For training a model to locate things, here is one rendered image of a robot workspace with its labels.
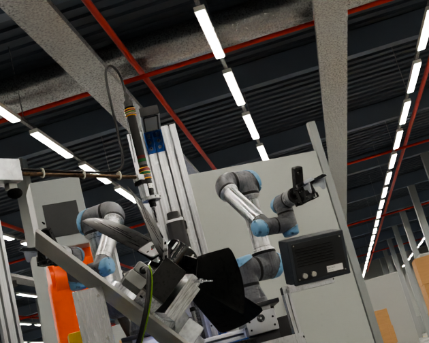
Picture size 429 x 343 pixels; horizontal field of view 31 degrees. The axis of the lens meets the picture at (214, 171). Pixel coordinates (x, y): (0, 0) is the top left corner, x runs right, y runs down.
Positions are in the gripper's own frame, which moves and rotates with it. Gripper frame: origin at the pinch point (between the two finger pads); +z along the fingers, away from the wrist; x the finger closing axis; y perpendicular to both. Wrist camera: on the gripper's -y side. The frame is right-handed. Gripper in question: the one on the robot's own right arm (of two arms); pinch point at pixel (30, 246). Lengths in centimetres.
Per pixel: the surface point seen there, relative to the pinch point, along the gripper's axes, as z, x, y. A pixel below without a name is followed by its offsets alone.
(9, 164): 67, -43, -15
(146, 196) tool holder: 12, -60, -8
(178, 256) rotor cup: 20, -74, 16
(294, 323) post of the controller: -51, -90, 44
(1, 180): 71, -42, -10
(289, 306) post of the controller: -51, -88, 37
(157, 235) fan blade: 32, -73, 10
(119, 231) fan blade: 18, -52, 4
